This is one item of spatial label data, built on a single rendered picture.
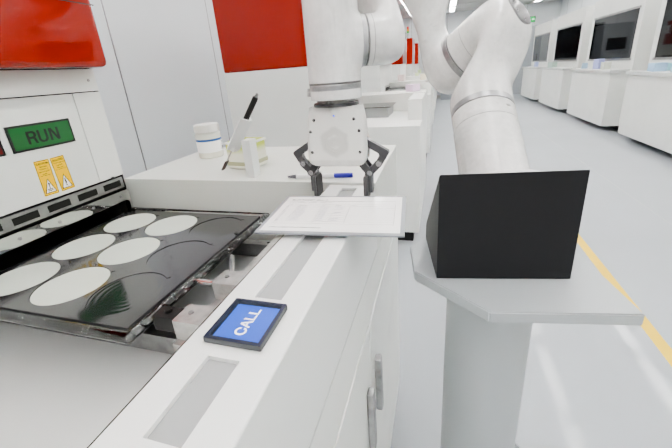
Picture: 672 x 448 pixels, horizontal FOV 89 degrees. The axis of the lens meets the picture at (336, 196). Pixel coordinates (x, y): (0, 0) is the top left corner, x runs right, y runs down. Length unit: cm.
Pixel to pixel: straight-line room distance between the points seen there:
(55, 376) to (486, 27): 89
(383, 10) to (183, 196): 59
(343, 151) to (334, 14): 20
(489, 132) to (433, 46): 28
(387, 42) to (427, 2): 31
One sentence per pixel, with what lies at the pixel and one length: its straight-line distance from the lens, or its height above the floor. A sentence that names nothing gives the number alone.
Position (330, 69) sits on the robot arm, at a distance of 55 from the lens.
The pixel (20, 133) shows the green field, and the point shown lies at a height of 111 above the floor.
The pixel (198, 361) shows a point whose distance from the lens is 33.
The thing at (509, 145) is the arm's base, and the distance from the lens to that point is 67.
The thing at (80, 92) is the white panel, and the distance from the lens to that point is 95.
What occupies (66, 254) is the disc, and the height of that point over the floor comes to 90.
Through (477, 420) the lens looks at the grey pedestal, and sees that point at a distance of 89.
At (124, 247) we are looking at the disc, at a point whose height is 90.
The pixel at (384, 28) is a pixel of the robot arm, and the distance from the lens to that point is 57.
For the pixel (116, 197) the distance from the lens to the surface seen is 97.
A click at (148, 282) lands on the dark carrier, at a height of 90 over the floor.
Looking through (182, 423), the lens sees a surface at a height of 96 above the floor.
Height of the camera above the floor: 117
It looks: 20 degrees down
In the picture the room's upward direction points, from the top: 4 degrees counter-clockwise
